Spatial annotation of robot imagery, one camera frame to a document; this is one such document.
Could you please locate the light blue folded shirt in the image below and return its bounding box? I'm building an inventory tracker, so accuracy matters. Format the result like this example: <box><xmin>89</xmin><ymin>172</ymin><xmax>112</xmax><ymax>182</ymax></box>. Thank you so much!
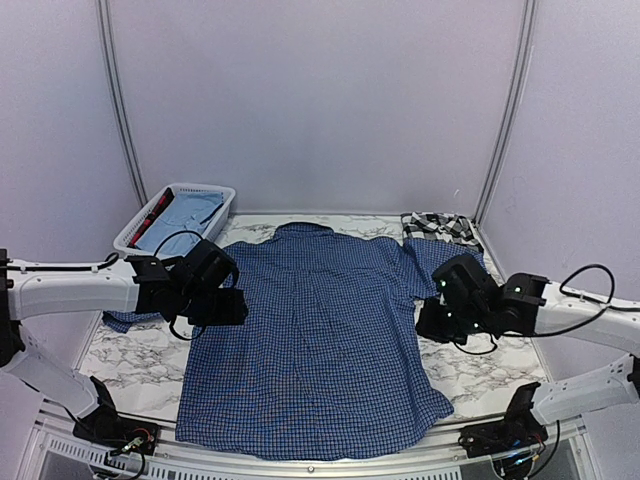
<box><xmin>135</xmin><ymin>191</ymin><xmax>224</xmax><ymax>256</ymax></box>

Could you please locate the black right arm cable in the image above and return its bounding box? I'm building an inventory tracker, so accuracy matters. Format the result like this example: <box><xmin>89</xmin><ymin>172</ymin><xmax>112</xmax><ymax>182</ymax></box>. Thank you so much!
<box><xmin>558</xmin><ymin>263</ymin><xmax>640</xmax><ymax>314</ymax></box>

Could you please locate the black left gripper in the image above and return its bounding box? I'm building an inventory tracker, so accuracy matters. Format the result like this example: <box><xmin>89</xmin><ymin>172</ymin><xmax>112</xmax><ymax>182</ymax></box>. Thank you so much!
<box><xmin>177</xmin><ymin>286</ymin><xmax>247</xmax><ymax>327</ymax></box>

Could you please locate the aluminium front rail frame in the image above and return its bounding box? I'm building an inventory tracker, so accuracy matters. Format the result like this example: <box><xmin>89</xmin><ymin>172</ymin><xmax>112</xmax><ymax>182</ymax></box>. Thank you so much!
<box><xmin>17</xmin><ymin>400</ymin><xmax>602</xmax><ymax>479</ymax></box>

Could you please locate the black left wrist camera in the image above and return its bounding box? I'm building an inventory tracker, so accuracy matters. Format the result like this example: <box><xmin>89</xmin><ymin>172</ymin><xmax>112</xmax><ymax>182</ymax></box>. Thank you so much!
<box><xmin>170</xmin><ymin>240</ymin><xmax>239</xmax><ymax>297</ymax></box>

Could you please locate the red black folded garment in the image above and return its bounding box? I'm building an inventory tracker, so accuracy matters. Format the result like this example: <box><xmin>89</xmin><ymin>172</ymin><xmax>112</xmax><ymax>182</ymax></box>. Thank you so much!
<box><xmin>127</xmin><ymin>187</ymin><xmax>175</xmax><ymax>248</ymax></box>

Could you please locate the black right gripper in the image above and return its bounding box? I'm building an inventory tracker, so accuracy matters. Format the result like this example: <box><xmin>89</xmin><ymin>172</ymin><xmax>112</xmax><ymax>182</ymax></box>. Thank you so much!
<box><xmin>416</xmin><ymin>297</ymin><xmax>491</xmax><ymax>346</ymax></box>

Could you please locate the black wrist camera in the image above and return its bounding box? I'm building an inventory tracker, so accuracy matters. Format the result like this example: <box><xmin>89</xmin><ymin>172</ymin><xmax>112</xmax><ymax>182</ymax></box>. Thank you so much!
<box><xmin>432</xmin><ymin>254</ymin><xmax>500</xmax><ymax>313</ymax></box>
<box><xmin>170</xmin><ymin>240</ymin><xmax>239</xmax><ymax>297</ymax></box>

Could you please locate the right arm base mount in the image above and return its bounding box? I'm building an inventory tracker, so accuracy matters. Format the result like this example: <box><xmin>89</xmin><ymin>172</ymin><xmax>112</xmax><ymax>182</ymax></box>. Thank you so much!
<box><xmin>458</xmin><ymin>420</ymin><xmax>548</xmax><ymax>458</ymax></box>

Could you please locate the blue checked shirt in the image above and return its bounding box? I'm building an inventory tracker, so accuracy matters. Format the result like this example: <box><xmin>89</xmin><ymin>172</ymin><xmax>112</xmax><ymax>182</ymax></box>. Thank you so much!
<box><xmin>102</xmin><ymin>222</ymin><xmax>485</xmax><ymax>462</ymax></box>

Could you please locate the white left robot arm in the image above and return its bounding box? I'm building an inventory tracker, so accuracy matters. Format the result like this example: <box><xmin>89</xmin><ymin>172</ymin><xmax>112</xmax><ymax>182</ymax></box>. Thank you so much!
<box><xmin>1</xmin><ymin>241</ymin><xmax>248</xmax><ymax>445</ymax></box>

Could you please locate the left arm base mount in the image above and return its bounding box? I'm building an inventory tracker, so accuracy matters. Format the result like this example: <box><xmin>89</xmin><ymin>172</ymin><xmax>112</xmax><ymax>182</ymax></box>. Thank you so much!
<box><xmin>73</xmin><ymin>418</ymin><xmax>160</xmax><ymax>456</ymax></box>

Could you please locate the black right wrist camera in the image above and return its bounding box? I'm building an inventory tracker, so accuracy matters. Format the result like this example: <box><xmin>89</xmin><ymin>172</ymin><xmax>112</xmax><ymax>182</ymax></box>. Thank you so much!
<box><xmin>432</xmin><ymin>254</ymin><xmax>500</xmax><ymax>313</ymax></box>

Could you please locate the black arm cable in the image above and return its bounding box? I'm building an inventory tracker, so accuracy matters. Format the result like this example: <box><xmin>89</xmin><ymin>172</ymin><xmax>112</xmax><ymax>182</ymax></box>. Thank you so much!
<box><xmin>152</xmin><ymin>229</ymin><xmax>209</xmax><ymax>261</ymax></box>
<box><xmin>558</xmin><ymin>263</ymin><xmax>640</xmax><ymax>314</ymax></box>

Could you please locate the left aluminium wall post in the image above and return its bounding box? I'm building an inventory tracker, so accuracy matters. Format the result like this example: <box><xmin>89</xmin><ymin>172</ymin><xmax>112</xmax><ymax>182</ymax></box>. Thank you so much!
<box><xmin>95</xmin><ymin>0</ymin><xmax>148</xmax><ymax>207</ymax></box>

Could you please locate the white plastic basket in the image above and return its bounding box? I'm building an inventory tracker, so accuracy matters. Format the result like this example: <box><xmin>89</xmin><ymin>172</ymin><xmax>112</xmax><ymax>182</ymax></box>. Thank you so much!
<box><xmin>113</xmin><ymin>183</ymin><xmax>236</xmax><ymax>259</ymax></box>

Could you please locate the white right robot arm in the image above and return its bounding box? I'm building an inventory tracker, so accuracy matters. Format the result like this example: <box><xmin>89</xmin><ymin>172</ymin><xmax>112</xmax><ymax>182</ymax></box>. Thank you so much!
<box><xmin>416</xmin><ymin>273</ymin><xmax>639</xmax><ymax>448</ymax></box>

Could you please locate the aluminium wall post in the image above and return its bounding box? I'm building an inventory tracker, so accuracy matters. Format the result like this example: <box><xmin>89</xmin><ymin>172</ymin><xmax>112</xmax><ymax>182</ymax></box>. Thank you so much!
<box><xmin>95</xmin><ymin>0</ymin><xmax>148</xmax><ymax>207</ymax></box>
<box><xmin>473</xmin><ymin>0</ymin><xmax>539</xmax><ymax>227</ymax></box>

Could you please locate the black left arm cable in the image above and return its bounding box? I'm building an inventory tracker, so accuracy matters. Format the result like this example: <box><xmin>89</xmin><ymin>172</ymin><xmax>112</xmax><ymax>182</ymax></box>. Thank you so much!
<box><xmin>152</xmin><ymin>229</ymin><xmax>209</xmax><ymax>261</ymax></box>

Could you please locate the right aluminium wall post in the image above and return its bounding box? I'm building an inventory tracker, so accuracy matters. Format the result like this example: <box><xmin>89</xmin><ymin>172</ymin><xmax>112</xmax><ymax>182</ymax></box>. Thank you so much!
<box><xmin>473</xmin><ymin>0</ymin><xmax>539</xmax><ymax>227</ymax></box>

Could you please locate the black white plaid shirt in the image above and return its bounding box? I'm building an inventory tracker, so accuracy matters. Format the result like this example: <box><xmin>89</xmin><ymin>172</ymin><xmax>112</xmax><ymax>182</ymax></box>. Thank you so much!
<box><xmin>400</xmin><ymin>212</ymin><xmax>484</xmax><ymax>253</ymax></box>

